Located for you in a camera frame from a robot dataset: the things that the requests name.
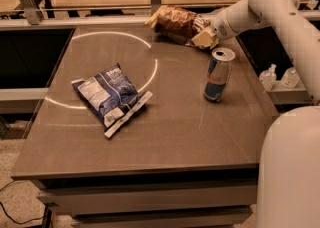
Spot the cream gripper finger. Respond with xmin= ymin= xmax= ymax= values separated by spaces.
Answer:
xmin=191 ymin=27 xmax=219 ymax=49

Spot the brown chip bag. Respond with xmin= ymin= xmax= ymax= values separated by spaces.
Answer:
xmin=146 ymin=5 xmax=211 ymax=48

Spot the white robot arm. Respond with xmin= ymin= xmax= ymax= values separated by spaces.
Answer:
xmin=209 ymin=0 xmax=320 ymax=228

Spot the blue chip bag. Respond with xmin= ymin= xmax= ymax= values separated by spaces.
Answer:
xmin=71 ymin=64 xmax=153 ymax=138

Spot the Red Bull can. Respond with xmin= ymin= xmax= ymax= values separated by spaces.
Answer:
xmin=204 ymin=47 xmax=236 ymax=102

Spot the left clear sanitizer bottle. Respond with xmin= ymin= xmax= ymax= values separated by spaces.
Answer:
xmin=259 ymin=64 xmax=277 ymax=91

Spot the clear sanitizer bottle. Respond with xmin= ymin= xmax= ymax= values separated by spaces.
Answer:
xmin=259 ymin=64 xmax=277 ymax=91
xmin=281 ymin=67 xmax=300 ymax=88

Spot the right clear sanitizer bottle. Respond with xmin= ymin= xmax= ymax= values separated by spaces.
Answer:
xmin=281 ymin=67 xmax=300 ymax=88

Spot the grey table with drawers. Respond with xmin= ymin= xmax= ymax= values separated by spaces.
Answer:
xmin=12 ymin=24 xmax=276 ymax=228

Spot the metal railing frame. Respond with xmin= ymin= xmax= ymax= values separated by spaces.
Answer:
xmin=0 ymin=0 xmax=320 ymax=31

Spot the black floor cable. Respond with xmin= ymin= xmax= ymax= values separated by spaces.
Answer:
xmin=0 ymin=180 xmax=46 ymax=225

